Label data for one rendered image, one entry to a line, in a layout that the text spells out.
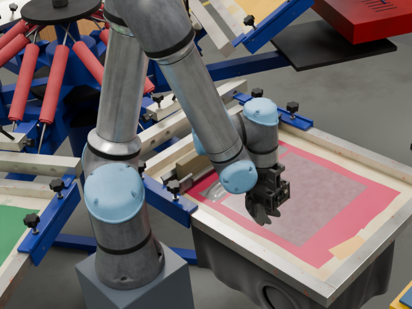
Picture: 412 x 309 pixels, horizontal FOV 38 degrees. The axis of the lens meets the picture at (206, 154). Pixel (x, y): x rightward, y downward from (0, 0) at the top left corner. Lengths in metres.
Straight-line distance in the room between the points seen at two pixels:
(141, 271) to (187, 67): 0.45
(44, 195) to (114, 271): 0.76
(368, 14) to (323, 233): 1.19
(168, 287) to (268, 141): 0.39
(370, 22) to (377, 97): 1.69
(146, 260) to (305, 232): 0.61
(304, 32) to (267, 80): 1.61
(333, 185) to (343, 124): 2.05
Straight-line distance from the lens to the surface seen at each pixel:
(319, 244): 1.71
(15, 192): 2.05
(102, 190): 1.19
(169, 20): 1.02
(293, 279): 1.58
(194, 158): 1.87
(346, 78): 4.45
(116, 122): 1.24
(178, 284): 1.35
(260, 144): 1.35
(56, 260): 3.20
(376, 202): 1.86
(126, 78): 1.20
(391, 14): 2.66
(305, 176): 1.93
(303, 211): 1.80
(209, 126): 1.13
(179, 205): 1.77
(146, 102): 2.22
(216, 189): 1.89
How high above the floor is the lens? 2.14
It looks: 35 degrees down
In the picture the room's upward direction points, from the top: 6 degrees counter-clockwise
